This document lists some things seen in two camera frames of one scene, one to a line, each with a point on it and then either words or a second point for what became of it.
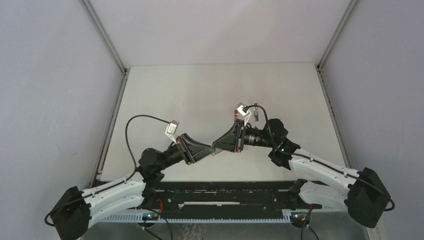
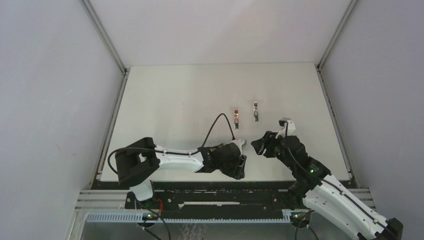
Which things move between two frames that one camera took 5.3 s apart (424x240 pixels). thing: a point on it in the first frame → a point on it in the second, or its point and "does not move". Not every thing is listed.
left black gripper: x=194 y=152 → x=237 y=171
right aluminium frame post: x=320 y=71 does not move
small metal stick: x=255 y=113 does not move
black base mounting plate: x=254 y=198 does not move
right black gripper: x=227 y=142 → x=266 y=142
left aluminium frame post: x=124 y=71 does not move
